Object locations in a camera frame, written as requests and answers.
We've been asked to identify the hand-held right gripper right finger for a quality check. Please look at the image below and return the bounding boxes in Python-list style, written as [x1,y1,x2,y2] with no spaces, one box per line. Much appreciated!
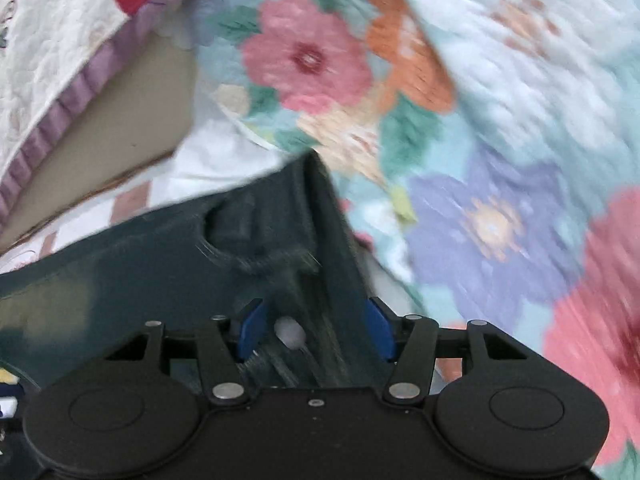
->
[366,296,529,407]

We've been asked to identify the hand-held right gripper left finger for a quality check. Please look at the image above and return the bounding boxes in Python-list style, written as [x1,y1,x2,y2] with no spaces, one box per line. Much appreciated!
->
[102,298,266,407]

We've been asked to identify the dark denim jeans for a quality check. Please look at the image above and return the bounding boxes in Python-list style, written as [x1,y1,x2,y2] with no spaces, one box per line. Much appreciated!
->
[0,150,401,396]

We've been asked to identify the checked floor mat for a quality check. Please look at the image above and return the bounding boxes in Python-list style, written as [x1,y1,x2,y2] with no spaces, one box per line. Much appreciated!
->
[0,120,286,276]

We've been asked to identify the floral blanket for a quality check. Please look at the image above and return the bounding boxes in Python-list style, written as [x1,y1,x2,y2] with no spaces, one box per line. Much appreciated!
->
[192,0,640,480]

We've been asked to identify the beige bed base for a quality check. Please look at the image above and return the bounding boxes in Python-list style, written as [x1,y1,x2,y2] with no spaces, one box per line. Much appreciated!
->
[0,35,196,251]

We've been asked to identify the bear-print quilt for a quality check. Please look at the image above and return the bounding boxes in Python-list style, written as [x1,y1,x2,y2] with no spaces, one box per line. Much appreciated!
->
[0,0,251,221]

